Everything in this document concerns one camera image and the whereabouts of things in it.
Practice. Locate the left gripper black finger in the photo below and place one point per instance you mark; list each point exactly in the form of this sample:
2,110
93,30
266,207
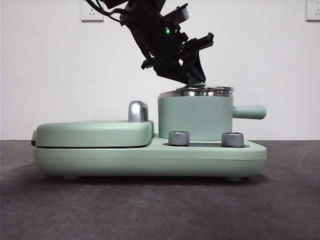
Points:
196,66
172,72

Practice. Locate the silver control knob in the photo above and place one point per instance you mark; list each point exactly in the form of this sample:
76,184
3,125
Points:
232,140
179,138

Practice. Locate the white wall socket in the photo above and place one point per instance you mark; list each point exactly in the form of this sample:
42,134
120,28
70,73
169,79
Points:
92,15
313,10

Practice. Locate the mint green breakfast machine base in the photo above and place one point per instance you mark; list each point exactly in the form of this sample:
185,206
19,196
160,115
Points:
112,160

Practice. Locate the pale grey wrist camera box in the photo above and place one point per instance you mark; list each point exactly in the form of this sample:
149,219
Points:
178,13

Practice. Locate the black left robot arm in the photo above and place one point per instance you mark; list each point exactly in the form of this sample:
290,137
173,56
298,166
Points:
150,37

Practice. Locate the glass lid with green knob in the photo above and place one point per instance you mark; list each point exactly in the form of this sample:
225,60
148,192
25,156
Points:
215,89

